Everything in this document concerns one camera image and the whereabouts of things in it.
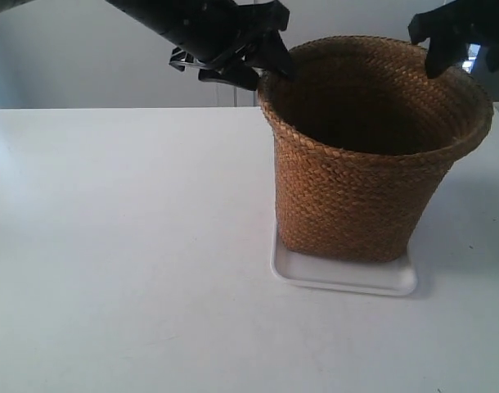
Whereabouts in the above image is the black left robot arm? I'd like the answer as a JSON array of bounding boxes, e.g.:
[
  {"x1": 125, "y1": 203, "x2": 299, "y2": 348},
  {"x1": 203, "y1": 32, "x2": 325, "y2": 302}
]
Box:
[{"x1": 110, "y1": 0, "x2": 295, "y2": 91}]

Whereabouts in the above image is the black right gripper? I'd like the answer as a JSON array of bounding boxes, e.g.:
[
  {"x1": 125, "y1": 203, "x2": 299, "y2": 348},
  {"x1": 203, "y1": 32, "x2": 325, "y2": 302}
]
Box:
[{"x1": 408, "y1": 1, "x2": 499, "y2": 79}]

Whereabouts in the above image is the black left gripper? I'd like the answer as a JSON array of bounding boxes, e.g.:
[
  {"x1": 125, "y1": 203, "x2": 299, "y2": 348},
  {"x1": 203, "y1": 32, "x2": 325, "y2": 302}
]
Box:
[{"x1": 167, "y1": 1, "x2": 293, "y2": 91}]

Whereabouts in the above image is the brown woven basket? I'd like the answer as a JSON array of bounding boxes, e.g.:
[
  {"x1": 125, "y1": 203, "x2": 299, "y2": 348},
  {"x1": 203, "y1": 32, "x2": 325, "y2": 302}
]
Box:
[{"x1": 257, "y1": 35, "x2": 494, "y2": 262}]

